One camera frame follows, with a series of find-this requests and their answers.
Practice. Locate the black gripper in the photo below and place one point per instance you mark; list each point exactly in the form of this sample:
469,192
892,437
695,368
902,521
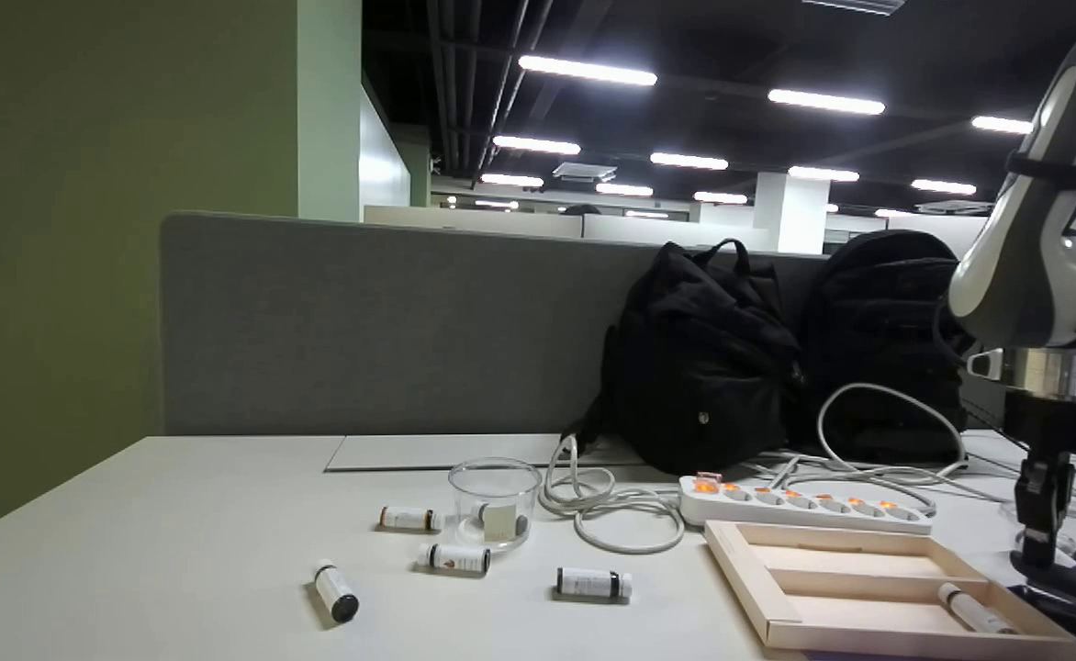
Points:
1055,422

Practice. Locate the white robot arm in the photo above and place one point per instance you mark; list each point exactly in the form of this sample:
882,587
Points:
1038,243

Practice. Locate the white vial with dark cap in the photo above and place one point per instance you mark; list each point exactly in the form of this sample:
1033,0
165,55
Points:
971,607

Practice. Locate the wooden two-compartment tray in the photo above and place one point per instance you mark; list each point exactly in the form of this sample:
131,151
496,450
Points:
852,607

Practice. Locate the large black backpack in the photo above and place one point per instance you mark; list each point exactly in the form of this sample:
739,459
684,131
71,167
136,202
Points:
886,333

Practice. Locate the white power strip orange switches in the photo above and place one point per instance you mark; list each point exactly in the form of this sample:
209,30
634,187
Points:
805,499

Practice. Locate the ceiling light tube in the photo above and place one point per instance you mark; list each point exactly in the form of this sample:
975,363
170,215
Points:
537,145
999,123
687,160
826,99
940,183
586,72

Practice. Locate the white square pillar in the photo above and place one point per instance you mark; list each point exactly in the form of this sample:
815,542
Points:
792,215

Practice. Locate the clear plastic cup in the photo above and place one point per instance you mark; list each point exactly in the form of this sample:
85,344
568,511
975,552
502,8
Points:
485,483

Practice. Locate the grey partition panel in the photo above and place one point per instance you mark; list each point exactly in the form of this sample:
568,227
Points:
412,325

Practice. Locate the white vial black cap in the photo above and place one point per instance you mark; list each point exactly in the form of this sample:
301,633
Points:
335,592

